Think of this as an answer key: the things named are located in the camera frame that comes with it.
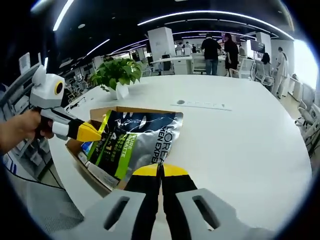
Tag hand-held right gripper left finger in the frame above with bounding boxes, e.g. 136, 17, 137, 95
79, 163, 162, 240

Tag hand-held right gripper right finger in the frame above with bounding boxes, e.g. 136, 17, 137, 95
161, 163, 253, 240

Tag white medicine box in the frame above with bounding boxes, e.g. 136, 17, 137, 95
86, 161, 120, 188

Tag brown cardboard shoe box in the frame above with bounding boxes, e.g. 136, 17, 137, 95
65, 106, 185, 199

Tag silver black soft item pouch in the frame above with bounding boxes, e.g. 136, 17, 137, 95
86, 109, 185, 181

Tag person's left hand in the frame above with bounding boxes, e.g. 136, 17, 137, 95
2, 109, 55, 153

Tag small black desk items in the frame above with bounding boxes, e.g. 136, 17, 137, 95
67, 98, 87, 108

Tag grey metal shelving unit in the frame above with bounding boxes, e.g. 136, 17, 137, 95
0, 51, 55, 181

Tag short ceiling light strip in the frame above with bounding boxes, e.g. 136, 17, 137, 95
88, 38, 111, 56

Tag green plant in white pot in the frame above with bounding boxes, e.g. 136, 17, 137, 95
89, 57, 143, 100

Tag straight ceiling light strip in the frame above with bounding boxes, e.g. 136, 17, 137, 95
52, 0, 76, 32

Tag white office desk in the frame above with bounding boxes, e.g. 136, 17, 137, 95
152, 54, 195, 76

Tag group of white office chairs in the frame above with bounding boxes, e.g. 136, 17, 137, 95
229, 56, 320, 161

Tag long curved ceiling light strip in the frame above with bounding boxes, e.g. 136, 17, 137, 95
137, 9, 296, 41

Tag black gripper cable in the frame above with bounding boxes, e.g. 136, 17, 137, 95
2, 162, 66, 191

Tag purple wall screen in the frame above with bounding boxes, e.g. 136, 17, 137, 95
249, 39, 266, 53

